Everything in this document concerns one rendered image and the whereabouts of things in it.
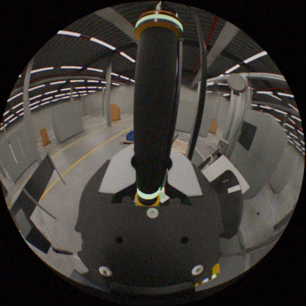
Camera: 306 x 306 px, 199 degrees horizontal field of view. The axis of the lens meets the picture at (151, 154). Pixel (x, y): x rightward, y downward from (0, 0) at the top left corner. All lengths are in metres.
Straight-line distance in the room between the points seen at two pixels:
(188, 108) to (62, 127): 7.65
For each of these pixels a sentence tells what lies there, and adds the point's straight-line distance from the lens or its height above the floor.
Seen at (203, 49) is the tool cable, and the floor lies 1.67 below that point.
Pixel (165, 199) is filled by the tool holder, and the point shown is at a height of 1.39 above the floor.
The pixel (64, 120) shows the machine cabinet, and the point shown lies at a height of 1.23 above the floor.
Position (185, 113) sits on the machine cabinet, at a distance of 5.65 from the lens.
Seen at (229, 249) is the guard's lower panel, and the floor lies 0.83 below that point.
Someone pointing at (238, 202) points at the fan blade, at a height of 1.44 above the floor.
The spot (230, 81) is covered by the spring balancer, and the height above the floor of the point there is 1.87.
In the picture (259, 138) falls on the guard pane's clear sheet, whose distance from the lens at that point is 0.77.
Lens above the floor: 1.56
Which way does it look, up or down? 33 degrees down
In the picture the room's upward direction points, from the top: 4 degrees clockwise
